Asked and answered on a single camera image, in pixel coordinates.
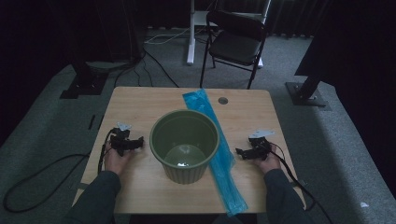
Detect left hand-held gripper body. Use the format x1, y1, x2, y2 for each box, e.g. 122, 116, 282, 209
109, 122, 135, 157

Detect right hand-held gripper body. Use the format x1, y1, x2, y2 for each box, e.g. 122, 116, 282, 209
248, 130, 276, 161

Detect blue plastic bag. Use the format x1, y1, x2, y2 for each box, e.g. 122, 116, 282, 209
181, 88, 249, 218

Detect green plastic bin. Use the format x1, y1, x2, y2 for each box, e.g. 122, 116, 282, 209
148, 108, 221, 186

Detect person's right hand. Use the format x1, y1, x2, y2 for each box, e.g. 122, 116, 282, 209
252, 143, 283, 175

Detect person's left hand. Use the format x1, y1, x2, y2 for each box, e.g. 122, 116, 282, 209
104, 139, 135, 176

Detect black stand base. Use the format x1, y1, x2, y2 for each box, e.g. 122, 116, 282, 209
59, 60, 110, 100
285, 74, 329, 108

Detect black folding chair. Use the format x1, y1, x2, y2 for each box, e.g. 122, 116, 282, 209
199, 9, 269, 91

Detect dark curtain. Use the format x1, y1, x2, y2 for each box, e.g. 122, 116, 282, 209
136, 0, 331, 39

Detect left hand-held gripper cable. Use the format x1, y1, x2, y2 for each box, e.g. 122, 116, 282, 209
96, 128, 119, 175

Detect hand-held gripper cable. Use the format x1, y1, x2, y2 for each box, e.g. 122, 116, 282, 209
268, 142, 334, 224
96, 128, 119, 175

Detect right hand-held gripper cable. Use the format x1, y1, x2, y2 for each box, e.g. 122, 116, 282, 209
268, 142, 334, 224

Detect thin black cables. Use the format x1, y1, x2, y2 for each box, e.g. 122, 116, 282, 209
113, 46, 180, 89

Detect long black looped cable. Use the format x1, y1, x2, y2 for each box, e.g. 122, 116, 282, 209
2, 152, 92, 215

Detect white cable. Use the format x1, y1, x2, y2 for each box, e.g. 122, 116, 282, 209
143, 26, 191, 46

